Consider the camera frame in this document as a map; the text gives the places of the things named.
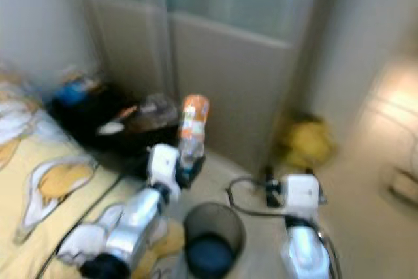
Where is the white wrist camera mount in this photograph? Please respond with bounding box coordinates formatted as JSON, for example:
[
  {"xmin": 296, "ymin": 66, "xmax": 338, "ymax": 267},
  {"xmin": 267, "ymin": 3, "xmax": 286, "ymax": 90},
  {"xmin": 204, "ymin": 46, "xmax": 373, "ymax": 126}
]
[
  {"xmin": 146, "ymin": 142, "xmax": 183, "ymax": 192},
  {"xmin": 283, "ymin": 174, "xmax": 325, "ymax": 223}
]

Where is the small white item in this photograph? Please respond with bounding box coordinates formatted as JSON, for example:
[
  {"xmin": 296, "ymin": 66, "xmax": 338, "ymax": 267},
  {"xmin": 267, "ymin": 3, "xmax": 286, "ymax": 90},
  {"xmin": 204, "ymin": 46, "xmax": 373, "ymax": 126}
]
[{"xmin": 96, "ymin": 120, "xmax": 125, "ymax": 137}]

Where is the black bag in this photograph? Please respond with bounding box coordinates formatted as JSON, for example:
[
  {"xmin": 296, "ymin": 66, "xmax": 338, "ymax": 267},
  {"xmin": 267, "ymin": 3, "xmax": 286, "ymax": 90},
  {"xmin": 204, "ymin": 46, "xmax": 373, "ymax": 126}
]
[{"xmin": 48, "ymin": 83, "xmax": 195, "ymax": 180}]

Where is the orange label plastic bottle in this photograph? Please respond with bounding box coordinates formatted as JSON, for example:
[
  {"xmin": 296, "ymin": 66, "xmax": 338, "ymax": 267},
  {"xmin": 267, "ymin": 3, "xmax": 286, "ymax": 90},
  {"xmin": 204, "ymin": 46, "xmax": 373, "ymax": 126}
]
[{"xmin": 177, "ymin": 93, "xmax": 212, "ymax": 162}]

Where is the clear plastic bag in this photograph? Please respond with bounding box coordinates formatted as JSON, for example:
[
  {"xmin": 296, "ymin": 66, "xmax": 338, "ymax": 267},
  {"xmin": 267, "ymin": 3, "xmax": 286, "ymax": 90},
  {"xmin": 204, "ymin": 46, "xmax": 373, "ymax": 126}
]
[{"xmin": 132, "ymin": 93, "xmax": 180, "ymax": 132}]

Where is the yellow orange cartoon blanket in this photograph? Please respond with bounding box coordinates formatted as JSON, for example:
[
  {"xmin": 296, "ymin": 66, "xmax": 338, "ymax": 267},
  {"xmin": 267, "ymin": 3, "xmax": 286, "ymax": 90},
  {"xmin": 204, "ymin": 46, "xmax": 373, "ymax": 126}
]
[{"xmin": 0, "ymin": 62, "xmax": 187, "ymax": 279}]

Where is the black mesh waste bin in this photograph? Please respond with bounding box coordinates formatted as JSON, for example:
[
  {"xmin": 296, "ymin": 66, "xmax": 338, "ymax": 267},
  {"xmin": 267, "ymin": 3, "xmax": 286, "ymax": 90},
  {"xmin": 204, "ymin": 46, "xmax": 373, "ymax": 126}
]
[{"xmin": 182, "ymin": 201, "xmax": 248, "ymax": 279}]

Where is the yellow bag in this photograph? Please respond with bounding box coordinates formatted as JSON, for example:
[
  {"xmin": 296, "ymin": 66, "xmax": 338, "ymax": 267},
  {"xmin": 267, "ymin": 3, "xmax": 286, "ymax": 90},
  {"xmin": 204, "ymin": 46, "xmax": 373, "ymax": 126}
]
[{"xmin": 273, "ymin": 113, "xmax": 335, "ymax": 171}]

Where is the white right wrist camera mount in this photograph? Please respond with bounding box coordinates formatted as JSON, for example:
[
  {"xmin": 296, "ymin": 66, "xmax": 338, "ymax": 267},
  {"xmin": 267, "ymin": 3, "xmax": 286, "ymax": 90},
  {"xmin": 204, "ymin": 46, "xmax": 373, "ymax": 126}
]
[{"xmin": 283, "ymin": 174, "xmax": 325, "ymax": 223}]

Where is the blue packet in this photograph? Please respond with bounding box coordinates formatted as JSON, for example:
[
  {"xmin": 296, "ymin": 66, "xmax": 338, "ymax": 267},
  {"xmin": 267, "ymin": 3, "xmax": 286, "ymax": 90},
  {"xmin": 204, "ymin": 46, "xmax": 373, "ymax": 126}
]
[{"xmin": 55, "ymin": 76, "xmax": 100, "ymax": 105}]

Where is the light slipper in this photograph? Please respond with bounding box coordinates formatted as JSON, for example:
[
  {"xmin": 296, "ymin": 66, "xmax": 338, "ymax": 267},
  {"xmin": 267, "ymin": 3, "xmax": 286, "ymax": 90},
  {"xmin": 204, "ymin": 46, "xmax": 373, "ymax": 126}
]
[{"xmin": 387, "ymin": 163, "xmax": 418, "ymax": 205}]

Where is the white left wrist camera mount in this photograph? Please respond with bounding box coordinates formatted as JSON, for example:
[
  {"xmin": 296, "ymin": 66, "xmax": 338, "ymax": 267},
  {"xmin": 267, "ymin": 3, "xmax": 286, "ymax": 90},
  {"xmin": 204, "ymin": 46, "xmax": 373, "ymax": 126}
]
[{"xmin": 146, "ymin": 142, "xmax": 183, "ymax": 192}]

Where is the grey door with glass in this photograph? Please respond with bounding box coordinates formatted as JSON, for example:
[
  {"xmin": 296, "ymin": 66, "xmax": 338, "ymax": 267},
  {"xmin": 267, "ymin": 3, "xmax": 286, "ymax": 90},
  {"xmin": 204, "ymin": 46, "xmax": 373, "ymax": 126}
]
[{"xmin": 80, "ymin": 0, "xmax": 337, "ymax": 173}]

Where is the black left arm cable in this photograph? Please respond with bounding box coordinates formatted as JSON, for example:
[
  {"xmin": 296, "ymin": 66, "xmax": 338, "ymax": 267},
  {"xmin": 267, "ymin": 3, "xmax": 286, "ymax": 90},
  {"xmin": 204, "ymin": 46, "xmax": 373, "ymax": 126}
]
[{"xmin": 35, "ymin": 171, "xmax": 151, "ymax": 279}]

